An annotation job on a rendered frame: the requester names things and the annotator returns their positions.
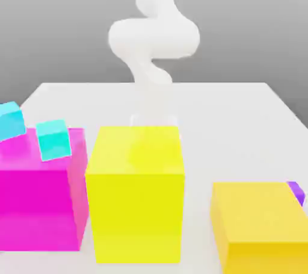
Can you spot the small turquoise cube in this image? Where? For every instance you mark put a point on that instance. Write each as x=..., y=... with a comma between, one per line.
x=54, y=144

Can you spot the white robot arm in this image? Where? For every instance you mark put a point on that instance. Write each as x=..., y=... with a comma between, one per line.
x=154, y=38

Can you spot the large magenta box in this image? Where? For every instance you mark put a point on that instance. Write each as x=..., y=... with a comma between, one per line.
x=33, y=206

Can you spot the small light blue cube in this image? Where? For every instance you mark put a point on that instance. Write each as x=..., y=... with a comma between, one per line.
x=10, y=122

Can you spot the large yellow box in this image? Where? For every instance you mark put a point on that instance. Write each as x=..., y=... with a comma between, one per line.
x=134, y=206

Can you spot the large orange-yellow box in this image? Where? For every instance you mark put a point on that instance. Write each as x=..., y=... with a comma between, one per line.
x=259, y=218

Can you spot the small purple cube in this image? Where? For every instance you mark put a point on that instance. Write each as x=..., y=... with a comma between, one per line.
x=298, y=192

